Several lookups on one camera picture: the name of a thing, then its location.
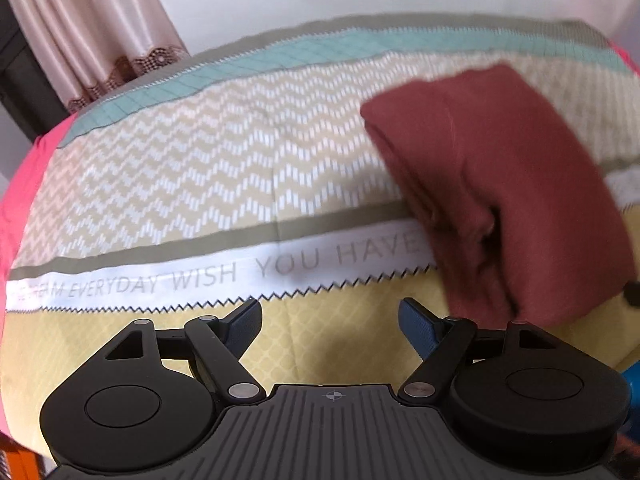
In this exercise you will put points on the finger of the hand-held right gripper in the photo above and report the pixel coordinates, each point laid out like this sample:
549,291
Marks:
634,292

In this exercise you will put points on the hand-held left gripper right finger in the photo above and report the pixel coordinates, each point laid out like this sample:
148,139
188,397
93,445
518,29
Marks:
417,329

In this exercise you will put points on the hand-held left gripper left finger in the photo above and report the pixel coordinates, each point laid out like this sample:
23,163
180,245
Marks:
246,321

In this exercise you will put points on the dark red sweater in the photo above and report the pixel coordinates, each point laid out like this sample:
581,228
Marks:
520,185

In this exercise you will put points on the blue object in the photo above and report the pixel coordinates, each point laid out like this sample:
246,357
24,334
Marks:
633,385

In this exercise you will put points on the patterned striped blanket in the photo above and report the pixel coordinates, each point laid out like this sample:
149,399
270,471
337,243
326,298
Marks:
200,185

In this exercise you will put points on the pink bed sheet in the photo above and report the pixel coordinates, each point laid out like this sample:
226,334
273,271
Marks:
25,190

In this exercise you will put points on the pink embroidered curtain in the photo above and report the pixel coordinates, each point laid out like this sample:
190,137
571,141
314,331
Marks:
100,35

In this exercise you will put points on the dark window frame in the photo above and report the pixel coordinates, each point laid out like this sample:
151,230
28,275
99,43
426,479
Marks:
22,80

